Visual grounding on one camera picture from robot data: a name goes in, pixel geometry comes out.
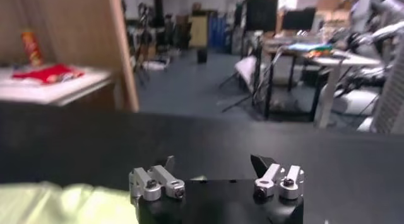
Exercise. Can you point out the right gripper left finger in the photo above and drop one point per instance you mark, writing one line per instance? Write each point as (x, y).
(148, 181)

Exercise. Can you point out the black trash bin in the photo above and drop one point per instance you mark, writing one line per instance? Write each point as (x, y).
(202, 55)

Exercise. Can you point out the wooden folding screen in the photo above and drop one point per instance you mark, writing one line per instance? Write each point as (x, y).
(82, 29)

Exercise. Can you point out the light green t-shirt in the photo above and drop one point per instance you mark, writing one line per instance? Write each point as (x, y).
(63, 206)

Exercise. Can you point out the red chips can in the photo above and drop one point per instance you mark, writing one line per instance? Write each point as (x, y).
(31, 48)

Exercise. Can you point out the white side table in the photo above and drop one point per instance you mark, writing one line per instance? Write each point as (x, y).
(57, 91)

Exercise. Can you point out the white reflector board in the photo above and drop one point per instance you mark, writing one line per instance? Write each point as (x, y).
(246, 70)

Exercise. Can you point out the large black table cover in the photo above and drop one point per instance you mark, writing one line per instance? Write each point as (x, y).
(221, 140)

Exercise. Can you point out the red santa hat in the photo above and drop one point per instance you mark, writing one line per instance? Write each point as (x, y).
(47, 73)

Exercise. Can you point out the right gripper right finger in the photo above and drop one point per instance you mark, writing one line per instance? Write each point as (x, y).
(271, 178)

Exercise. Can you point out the black monitor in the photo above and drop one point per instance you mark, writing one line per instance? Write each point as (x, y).
(262, 12)

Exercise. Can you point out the white humanoid robot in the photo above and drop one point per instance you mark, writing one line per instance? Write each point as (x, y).
(378, 20)

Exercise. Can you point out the white standing desk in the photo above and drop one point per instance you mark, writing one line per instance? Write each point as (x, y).
(328, 86)

